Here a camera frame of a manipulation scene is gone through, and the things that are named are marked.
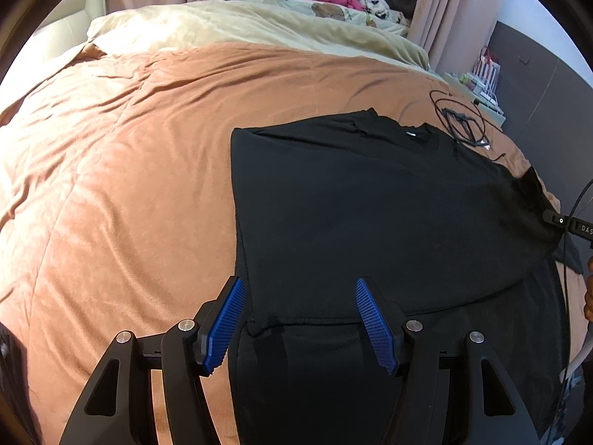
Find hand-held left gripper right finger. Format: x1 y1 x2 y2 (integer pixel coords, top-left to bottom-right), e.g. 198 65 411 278
354 276 540 445

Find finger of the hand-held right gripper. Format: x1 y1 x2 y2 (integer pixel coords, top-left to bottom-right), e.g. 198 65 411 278
541 208 567 235

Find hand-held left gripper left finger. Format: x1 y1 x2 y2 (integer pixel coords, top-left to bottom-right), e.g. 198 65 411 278
60 276 246 445

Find black t-shirt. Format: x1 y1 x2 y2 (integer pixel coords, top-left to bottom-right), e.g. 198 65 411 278
230 108 575 445

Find person's right hand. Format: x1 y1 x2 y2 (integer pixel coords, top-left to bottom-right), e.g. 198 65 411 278
584 255 593 322

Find striped gift bag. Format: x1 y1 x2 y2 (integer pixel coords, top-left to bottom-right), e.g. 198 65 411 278
473 46 501 94

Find orange-brown blanket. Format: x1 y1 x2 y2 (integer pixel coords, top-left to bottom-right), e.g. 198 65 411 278
0 42 563 445

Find beige blanket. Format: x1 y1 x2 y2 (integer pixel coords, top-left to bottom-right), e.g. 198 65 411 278
87 0 429 71

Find bear printed bedsheet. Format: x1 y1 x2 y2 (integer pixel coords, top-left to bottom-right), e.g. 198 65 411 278
278 0 413 29

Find cream padded headboard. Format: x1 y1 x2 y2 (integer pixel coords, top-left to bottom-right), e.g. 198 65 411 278
28 0 109 63

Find coiled black cable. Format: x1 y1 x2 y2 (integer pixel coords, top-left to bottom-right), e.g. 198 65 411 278
430 89 507 161

